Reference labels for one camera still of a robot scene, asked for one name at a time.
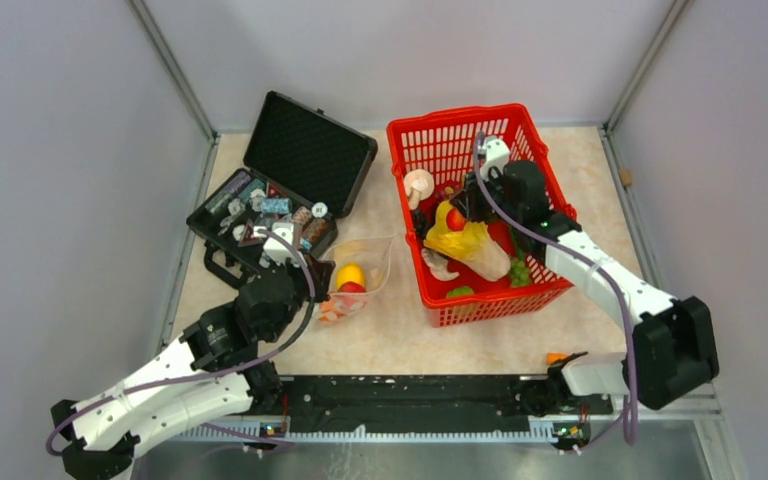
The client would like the green grape bunch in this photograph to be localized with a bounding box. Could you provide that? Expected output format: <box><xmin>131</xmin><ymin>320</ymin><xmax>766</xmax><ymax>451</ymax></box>
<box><xmin>508</xmin><ymin>257</ymin><xmax>532</xmax><ymax>288</ymax></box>

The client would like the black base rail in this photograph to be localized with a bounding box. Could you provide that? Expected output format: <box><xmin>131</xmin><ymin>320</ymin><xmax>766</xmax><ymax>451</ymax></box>
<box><xmin>242</xmin><ymin>374</ymin><xmax>614</xmax><ymax>443</ymax></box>

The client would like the white mushroom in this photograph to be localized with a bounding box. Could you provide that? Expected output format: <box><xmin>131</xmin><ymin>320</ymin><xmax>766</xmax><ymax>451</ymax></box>
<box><xmin>421</xmin><ymin>248</ymin><xmax>460</xmax><ymax>282</ymax></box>
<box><xmin>403</xmin><ymin>169</ymin><xmax>435</xmax><ymax>210</ymax></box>

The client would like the orange handled tool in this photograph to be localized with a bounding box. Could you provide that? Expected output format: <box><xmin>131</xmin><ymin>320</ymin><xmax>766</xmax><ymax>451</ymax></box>
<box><xmin>546</xmin><ymin>352</ymin><xmax>569</xmax><ymax>366</ymax></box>

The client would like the yellow lemon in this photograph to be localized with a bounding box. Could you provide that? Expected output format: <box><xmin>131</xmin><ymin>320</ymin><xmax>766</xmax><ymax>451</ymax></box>
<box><xmin>335</xmin><ymin>263</ymin><xmax>366</xmax><ymax>289</ymax></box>

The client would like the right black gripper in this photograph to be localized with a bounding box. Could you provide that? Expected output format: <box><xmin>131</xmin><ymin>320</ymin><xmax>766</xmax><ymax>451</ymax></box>
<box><xmin>453</xmin><ymin>165</ymin><xmax>521</xmax><ymax>227</ymax></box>

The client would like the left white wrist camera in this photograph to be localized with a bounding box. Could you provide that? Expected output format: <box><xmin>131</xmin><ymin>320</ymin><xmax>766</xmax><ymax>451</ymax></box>
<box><xmin>263</xmin><ymin>221</ymin><xmax>300</xmax><ymax>266</ymax></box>

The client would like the green lime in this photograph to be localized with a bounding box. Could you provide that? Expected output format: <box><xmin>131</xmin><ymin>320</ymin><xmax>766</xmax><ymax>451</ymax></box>
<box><xmin>445</xmin><ymin>285</ymin><xmax>475</xmax><ymax>299</ymax></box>

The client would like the black poker chip case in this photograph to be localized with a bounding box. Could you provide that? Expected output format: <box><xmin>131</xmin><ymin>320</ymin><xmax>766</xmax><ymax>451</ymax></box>
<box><xmin>186</xmin><ymin>91</ymin><xmax>378</xmax><ymax>288</ymax></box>

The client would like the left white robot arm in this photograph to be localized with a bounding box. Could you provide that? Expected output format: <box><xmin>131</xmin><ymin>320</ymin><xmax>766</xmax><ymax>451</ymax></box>
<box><xmin>46</xmin><ymin>256</ymin><xmax>336</xmax><ymax>479</ymax></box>

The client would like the orange fruit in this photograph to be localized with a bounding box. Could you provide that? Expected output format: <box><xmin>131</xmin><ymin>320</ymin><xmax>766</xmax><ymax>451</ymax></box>
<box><xmin>314</xmin><ymin>293</ymin><xmax>368</xmax><ymax>324</ymax></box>

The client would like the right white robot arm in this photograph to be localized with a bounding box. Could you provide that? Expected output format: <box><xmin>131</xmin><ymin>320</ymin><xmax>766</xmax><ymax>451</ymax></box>
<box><xmin>453</xmin><ymin>161</ymin><xmax>720</xmax><ymax>412</ymax></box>

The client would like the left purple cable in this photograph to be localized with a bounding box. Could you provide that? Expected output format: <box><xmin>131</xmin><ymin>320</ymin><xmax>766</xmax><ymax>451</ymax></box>
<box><xmin>44</xmin><ymin>228</ymin><xmax>318</xmax><ymax>458</ymax></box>

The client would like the napa cabbage toy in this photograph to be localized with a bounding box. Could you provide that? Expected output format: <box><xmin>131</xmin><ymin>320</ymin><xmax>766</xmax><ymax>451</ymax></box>
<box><xmin>423</xmin><ymin>201</ymin><xmax>510</xmax><ymax>282</ymax></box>

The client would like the clear zip top bag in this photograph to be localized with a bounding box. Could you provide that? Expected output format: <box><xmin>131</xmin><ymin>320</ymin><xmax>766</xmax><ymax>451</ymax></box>
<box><xmin>313</xmin><ymin>235</ymin><xmax>396</xmax><ymax>325</ymax></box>

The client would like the red plastic basket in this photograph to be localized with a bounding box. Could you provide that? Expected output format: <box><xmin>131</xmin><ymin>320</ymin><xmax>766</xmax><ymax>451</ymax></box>
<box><xmin>387</xmin><ymin>103</ymin><xmax>577</xmax><ymax>327</ymax></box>

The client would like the red tomato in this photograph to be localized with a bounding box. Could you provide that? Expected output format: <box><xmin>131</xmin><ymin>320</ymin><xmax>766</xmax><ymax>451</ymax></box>
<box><xmin>338</xmin><ymin>281</ymin><xmax>367</xmax><ymax>294</ymax></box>
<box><xmin>445</xmin><ymin>208</ymin><xmax>468</xmax><ymax>232</ymax></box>

